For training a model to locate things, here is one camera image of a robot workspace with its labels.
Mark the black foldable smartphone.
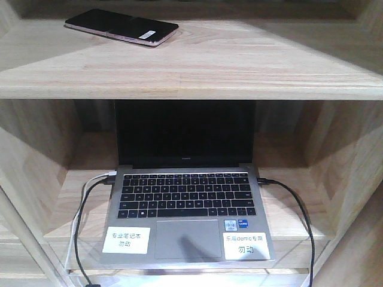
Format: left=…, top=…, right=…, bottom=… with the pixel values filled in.
left=64, top=9, right=179, bottom=47

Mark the silver laptop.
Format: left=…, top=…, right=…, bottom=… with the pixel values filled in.
left=101, top=100, right=275, bottom=267

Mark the wooden open shelf unit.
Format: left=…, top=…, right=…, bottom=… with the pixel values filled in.
left=1, top=1, right=382, bottom=286

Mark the black laptop cable right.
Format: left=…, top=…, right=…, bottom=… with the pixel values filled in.
left=257, top=177, right=317, bottom=287

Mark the black laptop cable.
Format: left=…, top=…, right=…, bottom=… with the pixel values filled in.
left=257, top=177, right=317, bottom=287
left=73, top=176, right=116, bottom=287

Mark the white laptop cable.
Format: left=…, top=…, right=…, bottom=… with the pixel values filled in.
left=64, top=170, right=117, bottom=287

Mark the black laptop cable left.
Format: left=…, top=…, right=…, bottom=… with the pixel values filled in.
left=73, top=176, right=116, bottom=287

